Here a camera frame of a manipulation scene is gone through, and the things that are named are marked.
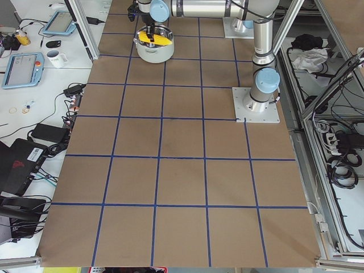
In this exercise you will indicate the black cloth bundle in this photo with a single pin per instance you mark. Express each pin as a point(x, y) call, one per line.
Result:
point(307, 42)

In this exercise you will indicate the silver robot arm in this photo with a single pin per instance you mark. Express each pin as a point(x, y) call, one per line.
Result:
point(266, 80)

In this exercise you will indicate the black power adapter brick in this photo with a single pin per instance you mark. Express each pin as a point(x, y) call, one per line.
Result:
point(50, 133)

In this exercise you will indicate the white mug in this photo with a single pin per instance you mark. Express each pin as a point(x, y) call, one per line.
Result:
point(57, 59)

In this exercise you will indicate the mint green cooking pot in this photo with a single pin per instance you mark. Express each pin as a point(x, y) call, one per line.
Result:
point(155, 53)

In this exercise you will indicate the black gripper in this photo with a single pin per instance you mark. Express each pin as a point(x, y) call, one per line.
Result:
point(148, 19)

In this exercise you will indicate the black computer mouse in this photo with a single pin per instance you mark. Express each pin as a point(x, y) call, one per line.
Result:
point(53, 44)

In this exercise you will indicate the yellow corn cob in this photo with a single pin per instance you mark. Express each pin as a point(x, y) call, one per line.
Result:
point(154, 39)

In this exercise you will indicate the small black adapter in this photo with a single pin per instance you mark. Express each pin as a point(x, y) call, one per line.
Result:
point(74, 90)

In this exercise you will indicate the blue teach pendant tablet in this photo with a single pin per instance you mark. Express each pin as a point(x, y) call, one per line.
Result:
point(23, 70)

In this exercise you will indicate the white power strip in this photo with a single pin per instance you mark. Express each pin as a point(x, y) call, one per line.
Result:
point(332, 143)

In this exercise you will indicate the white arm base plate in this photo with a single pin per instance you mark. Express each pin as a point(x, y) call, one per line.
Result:
point(249, 111)

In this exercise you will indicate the white crumpled cloth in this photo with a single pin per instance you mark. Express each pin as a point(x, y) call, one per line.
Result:
point(311, 60)

